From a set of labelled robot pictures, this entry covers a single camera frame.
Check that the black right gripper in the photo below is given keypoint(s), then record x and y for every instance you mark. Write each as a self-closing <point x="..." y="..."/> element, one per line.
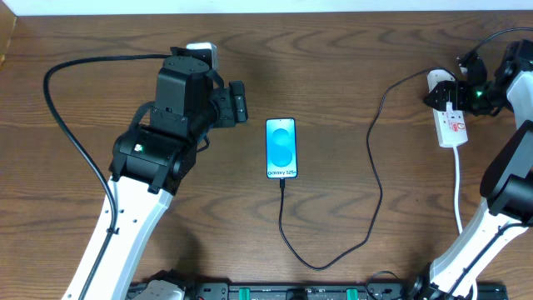
<point x="454" y="96"/>

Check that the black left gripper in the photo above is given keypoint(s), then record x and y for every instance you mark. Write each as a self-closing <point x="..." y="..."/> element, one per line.
<point x="237" y="102"/>

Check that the white power strip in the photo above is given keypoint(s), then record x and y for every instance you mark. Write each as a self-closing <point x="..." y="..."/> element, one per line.
<point x="450" y="124"/>

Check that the blue Galaxy smartphone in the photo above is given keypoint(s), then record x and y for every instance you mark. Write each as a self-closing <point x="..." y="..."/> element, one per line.
<point x="281" y="149"/>

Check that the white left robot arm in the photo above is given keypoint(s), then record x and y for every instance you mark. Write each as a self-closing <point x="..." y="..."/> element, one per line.
<point x="148" y="164"/>

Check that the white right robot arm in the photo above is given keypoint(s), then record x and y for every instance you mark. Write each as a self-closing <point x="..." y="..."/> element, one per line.
<point x="505" y="210"/>

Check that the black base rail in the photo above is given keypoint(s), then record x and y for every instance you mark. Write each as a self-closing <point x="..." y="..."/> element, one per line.
<point x="172" y="285"/>

